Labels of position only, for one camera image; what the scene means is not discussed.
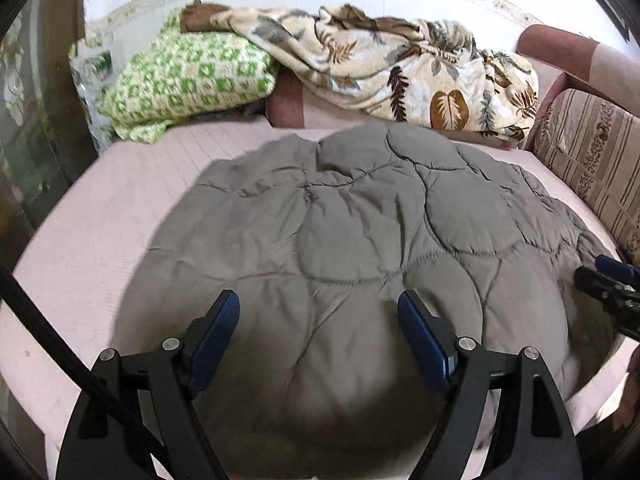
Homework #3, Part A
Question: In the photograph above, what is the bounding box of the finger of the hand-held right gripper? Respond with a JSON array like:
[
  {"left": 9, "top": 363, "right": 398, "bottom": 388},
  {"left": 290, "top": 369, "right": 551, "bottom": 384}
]
[
  {"left": 574, "top": 266, "right": 632, "bottom": 303},
  {"left": 596, "top": 255, "right": 640, "bottom": 288}
]

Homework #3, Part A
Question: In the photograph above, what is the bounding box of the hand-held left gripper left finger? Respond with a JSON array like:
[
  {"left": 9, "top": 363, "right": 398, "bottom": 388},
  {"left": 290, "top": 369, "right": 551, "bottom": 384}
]
[{"left": 56, "top": 290, "right": 241, "bottom": 480}]

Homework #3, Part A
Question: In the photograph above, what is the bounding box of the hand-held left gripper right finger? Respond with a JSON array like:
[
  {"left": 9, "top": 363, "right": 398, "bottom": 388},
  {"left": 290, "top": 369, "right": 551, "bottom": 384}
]
[{"left": 397, "top": 290, "right": 583, "bottom": 480}]

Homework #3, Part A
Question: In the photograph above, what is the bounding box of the grey quilted down jacket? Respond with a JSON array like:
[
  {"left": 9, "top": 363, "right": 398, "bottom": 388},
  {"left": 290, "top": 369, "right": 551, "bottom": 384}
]
[{"left": 117, "top": 124, "right": 623, "bottom": 480}]

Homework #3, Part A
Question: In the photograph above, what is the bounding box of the striped floral cushion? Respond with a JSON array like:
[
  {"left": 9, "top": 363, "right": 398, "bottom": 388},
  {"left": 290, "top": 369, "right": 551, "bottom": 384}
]
[{"left": 532, "top": 89, "right": 640, "bottom": 266}]

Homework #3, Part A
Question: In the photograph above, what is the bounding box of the green checkered pillow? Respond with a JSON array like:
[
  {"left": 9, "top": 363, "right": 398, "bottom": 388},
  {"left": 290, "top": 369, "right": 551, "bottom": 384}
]
[{"left": 100, "top": 10, "right": 278, "bottom": 146}]

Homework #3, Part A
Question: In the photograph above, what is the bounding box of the leaf print blanket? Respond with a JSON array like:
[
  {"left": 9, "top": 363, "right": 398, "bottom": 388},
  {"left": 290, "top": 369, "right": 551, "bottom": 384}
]
[{"left": 210, "top": 4, "right": 540, "bottom": 142}]

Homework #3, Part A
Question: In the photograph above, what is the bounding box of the brown cloth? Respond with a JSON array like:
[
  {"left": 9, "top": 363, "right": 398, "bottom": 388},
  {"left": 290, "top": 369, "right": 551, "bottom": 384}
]
[{"left": 179, "top": 0, "right": 228, "bottom": 33}]

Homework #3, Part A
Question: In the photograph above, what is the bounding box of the black cable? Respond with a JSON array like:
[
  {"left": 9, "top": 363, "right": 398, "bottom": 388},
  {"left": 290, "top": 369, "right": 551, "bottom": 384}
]
[{"left": 0, "top": 265, "right": 168, "bottom": 480}]

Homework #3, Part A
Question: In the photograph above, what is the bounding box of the floral patterned wall sheet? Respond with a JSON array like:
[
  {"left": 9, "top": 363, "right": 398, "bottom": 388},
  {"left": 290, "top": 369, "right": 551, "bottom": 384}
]
[{"left": 70, "top": 42, "right": 117, "bottom": 156}]

